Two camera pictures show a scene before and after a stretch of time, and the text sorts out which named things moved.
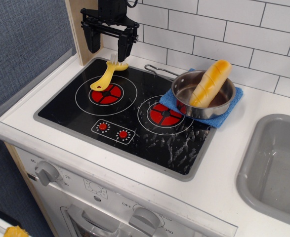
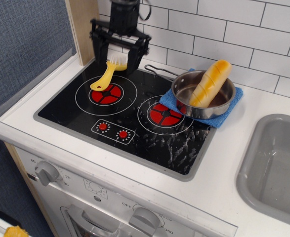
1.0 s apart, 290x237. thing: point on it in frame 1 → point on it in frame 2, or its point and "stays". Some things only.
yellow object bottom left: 16,231 stays
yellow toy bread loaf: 211,84 stays
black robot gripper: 111,18 → 122,30
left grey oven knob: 47,172 stays
